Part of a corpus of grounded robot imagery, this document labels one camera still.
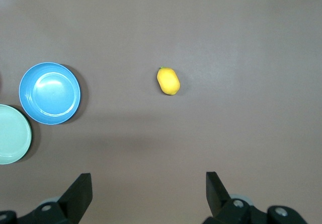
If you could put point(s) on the yellow lemon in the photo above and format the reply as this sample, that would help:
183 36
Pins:
168 81

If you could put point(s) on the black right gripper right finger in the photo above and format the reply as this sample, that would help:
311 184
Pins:
215 193

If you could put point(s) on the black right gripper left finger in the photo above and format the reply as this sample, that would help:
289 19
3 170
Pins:
78 198

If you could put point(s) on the light green plate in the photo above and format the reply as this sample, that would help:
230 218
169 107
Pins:
12 136

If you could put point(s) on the blue plate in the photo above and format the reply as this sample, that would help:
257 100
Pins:
50 93

